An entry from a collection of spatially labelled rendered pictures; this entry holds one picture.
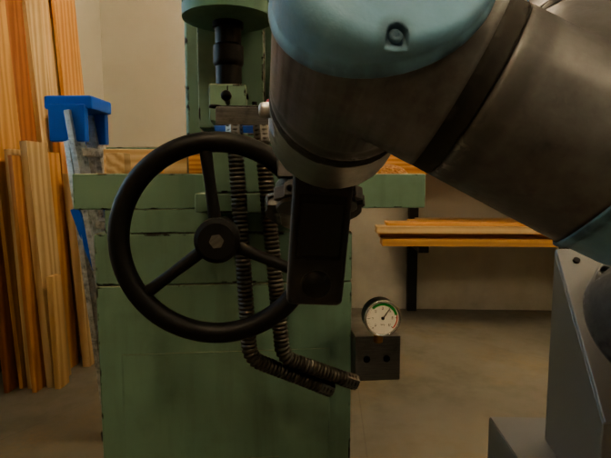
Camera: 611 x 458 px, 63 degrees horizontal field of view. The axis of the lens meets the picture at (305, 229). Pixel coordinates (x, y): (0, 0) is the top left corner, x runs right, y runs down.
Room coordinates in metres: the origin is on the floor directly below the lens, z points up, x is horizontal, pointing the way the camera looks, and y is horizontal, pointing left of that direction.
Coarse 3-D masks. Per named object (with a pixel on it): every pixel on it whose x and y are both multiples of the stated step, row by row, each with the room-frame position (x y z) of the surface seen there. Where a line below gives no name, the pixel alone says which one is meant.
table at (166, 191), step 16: (80, 176) 0.82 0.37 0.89; (96, 176) 0.82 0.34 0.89; (112, 176) 0.83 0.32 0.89; (160, 176) 0.83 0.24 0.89; (176, 176) 0.84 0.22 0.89; (192, 176) 0.84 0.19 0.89; (384, 176) 0.87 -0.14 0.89; (400, 176) 0.87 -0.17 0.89; (416, 176) 0.88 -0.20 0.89; (80, 192) 0.82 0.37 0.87; (96, 192) 0.82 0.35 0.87; (112, 192) 0.83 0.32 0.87; (144, 192) 0.83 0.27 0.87; (160, 192) 0.83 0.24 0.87; (176, 192) 0.84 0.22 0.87; (192, 192) 0.84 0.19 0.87; (368, 192) 0.87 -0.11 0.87; (384, 192) 0.87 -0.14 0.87; (400, 192) 0.87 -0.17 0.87; (416, 192) 0.88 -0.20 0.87; (80, 208) 0.82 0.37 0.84; (96, 208) 0.82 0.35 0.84; (144, 208) 0.83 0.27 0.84; (160, 208) 0.83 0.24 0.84; (176, 208) 0.84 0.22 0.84; (192, 208) 0.84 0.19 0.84; (224, 208) 0.75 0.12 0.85; (256, 208) 0.76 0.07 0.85
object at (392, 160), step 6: (192, 156) 0.99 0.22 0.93; (198, 156) 0.99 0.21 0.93; (390, 156) 1.03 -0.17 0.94; (192, 162) 0.99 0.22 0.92; (198, 162) 0.99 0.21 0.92; (390, 162) 1.03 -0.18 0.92; (396, 162) 1.03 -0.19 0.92; (402, 162) 1.03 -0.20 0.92; (192, 168) 0.99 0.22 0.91; (198, 168) 0.99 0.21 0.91; (408, 168) 1.03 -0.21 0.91; (414, 168) 1.04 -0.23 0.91
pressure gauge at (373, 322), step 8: (368, 304) 0.81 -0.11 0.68; (376, 304) 0.81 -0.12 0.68; (384, 304) 0.81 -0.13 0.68; (392, 304) 0.81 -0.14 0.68; (368, 312) 0.81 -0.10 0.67; (376, 312) 0.81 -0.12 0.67; (384, 312) 0.81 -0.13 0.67; (392, 312) 0.81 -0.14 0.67; (368, 320) 0.81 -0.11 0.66; (376, 320) 0.81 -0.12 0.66; (384, 320) 0.81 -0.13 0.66; (392, 320) 0.81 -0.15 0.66; (400, 320) 0.81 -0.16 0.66; (368, 328) 0.80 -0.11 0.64; (376, 328) 0.81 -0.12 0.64; (384, 328) 0.81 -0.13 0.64; (392, 328) 0.81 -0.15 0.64; (376, 336) 0.83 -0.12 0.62
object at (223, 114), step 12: (216, 108) 0.76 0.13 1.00; (228, 108) 0.76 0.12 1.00; (240, 108) 0.77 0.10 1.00; (252, 108) 0.77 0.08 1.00; (216, 120) 0.76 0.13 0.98; (228, 120) 0.76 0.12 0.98; (240, 120) 0.76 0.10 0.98; (252, 120) 0.77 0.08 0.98; (264, 120) 0.77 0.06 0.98; (252, 132) 0.76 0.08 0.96
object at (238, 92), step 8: (216, 88) 0.96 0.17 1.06; (224, 88) 0.96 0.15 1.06; (232, 88) 0.96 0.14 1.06; (240, 88) 0.96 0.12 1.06; (216, 96) 0.96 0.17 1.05; (232, 96) 0.96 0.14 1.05; (240, 96) 0.96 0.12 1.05; (216, 104) 0.96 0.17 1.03; (224, 104) 0.96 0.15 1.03; (232, 104) 0.96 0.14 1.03; (240, 104) 0.96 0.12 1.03
